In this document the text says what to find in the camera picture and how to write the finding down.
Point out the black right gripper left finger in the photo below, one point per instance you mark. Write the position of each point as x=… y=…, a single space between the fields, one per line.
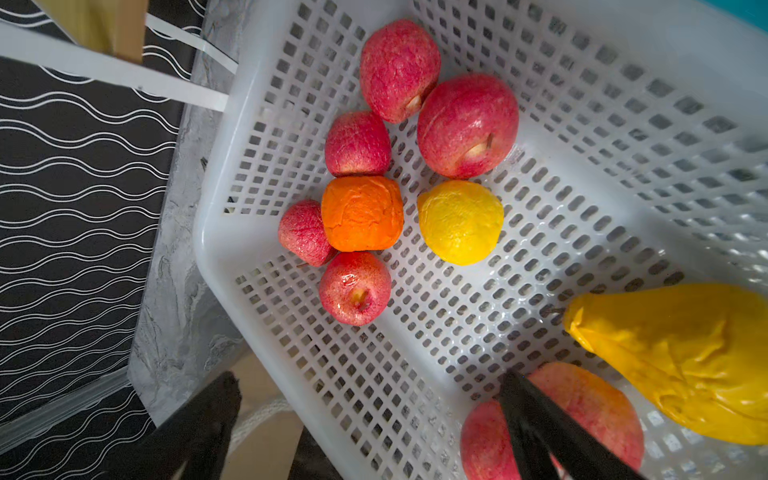
x=192 y=444

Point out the red apple front left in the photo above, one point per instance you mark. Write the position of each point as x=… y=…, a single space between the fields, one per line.
x=355 y=288

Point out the white plastic fruit basket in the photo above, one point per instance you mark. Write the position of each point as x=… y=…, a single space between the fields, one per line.
x=641 y=162

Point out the teal plastic vegetable basket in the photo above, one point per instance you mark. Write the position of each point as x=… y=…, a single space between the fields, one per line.
x=752 y=12

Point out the yellow lemon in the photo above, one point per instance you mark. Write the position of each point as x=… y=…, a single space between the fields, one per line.
x=460 y=221

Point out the orange tangerine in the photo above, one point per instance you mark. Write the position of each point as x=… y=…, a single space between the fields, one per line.
x=362 y=213

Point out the red apple front middle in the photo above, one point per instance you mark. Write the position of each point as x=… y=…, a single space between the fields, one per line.
x=602 y=410

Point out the red apple back right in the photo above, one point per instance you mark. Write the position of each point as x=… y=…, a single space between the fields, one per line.
x=358 y=143

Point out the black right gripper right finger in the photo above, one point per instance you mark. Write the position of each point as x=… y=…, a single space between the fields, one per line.
x=543 y=435

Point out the white wooden two-tier shelf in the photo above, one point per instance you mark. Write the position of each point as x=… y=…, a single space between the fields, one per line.
x=106 y=43

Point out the cream canvas grocery bag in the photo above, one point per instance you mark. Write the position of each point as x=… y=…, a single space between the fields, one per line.
x=279 y=448

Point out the yellow mango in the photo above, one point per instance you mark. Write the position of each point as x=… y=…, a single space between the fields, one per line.
x=698 y=352

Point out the red apple back left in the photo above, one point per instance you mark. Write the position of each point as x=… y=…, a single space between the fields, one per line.
x=400 y=65

